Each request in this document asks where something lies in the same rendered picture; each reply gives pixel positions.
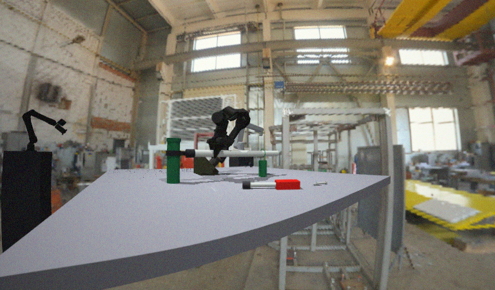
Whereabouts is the dark green post with cap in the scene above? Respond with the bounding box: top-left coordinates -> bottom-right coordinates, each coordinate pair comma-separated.
166,138 -> 181,184

